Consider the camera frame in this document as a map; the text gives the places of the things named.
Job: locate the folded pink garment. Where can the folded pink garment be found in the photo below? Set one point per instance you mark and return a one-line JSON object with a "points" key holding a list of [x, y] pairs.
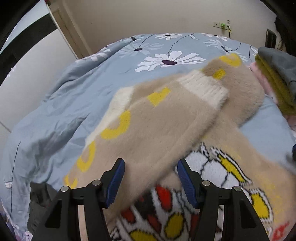
{"points": [[269, 91]]}

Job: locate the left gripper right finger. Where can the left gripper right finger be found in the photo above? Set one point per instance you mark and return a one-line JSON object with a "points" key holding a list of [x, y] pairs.
{"points": [[240, 220]]}

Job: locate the wooden door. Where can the wooden door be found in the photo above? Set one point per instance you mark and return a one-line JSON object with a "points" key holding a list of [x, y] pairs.
{"points": [[66, 23]]}

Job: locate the beige fuzzy cartoon sweater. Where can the beige fuzzy cartoon sweater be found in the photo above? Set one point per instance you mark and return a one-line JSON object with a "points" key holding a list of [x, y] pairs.
{"points": [[196, 117]]}

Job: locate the folded grey garment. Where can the folded grey garment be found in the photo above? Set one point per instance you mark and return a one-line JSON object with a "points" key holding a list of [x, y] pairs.
{"points": [[282, 62]]}

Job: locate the blue floral duvet cover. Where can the blue floral duvet cover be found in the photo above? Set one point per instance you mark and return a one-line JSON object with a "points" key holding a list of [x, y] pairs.
{"points": [[44, 145]]}

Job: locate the white wardrobe with black stripe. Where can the white wardrobe with black stripe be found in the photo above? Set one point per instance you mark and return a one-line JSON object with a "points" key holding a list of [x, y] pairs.
{"points": [[33, 53]]}

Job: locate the wall outlet with green plug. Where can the wall outlet with green plug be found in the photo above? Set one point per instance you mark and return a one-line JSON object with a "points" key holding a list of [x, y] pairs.
{"points": [[223, 26]]}

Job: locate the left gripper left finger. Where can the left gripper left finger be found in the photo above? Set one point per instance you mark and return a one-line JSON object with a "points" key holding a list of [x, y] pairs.
{"points": [[61, 220]]}

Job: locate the dark grey garment on bed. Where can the dark grey garment on bed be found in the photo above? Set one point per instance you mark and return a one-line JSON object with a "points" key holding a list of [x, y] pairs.
{"points": [[41, 197]]}

